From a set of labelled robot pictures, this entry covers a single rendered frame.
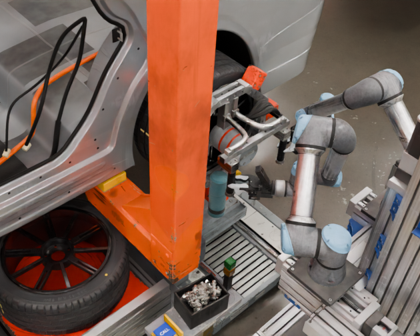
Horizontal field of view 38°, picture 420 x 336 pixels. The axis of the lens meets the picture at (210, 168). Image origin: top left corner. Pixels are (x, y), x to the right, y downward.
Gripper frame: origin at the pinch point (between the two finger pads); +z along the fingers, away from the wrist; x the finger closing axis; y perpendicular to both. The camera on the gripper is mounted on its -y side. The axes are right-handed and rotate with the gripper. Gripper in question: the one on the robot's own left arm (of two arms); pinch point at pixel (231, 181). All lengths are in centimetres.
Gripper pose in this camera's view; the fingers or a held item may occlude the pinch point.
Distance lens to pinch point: 272.9
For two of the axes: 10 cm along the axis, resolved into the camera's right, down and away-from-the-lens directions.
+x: 0.5, -7.0, 7.2
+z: -10.0, -0.7, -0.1
